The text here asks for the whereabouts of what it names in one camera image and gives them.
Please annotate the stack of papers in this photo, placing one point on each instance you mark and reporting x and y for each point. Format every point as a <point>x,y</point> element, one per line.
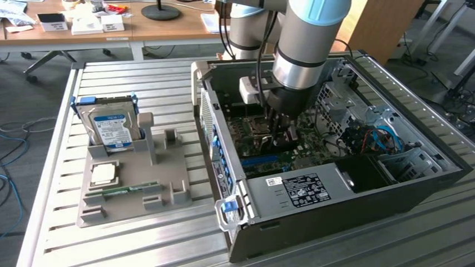
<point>214,23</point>

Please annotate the red small item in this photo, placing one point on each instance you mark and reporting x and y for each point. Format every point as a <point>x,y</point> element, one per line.
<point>118,9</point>

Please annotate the blue case latch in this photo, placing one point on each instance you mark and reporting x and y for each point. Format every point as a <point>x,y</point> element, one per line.
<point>229,207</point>

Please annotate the blue expansion slot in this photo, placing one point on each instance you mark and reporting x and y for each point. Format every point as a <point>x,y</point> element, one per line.
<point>259,160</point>

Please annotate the grey parts rack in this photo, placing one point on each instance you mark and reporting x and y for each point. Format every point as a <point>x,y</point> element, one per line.
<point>148,178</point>

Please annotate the CPU socket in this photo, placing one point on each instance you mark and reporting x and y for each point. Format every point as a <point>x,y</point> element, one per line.
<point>258,126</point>

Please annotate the green RAM stick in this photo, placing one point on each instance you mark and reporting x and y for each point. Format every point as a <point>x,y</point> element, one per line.
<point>126,189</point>

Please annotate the open black PC case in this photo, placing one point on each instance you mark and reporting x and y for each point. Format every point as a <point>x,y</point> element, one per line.
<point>334,222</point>

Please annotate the hard disk blue label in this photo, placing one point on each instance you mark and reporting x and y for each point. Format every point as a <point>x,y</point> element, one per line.
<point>111,125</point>

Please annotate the black and white box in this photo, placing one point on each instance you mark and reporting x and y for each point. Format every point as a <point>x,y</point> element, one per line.
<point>52,22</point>

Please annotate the green motherboard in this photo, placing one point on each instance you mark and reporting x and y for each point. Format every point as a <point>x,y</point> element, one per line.
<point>315,150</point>

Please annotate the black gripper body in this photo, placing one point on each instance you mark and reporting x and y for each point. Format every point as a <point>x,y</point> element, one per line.
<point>291,100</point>

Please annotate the wooden desk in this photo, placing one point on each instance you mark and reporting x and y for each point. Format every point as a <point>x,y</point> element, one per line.
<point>167,27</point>

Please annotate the silver CPU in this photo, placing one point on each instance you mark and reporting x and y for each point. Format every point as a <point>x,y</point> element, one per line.
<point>104,173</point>

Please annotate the small white box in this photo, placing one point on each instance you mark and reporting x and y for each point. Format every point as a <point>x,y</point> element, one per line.
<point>112,23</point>

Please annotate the black round lamp base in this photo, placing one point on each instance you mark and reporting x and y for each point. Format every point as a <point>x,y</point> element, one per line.
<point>160,11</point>

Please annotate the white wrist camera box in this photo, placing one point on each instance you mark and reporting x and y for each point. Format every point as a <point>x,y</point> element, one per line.
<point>250,89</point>

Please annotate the wooden cabinet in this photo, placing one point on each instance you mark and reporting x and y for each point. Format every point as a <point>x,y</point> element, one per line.
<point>378,27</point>

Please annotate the flat white box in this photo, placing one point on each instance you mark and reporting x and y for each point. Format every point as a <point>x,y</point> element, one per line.
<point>86,26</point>

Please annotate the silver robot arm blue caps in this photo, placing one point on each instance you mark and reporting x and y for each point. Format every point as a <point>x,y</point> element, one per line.
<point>309,41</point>

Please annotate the grey power supply unit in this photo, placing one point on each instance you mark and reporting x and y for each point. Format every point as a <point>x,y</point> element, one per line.
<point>267,197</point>

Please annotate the plastic bag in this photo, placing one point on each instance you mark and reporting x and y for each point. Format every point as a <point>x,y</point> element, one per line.
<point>12,11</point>

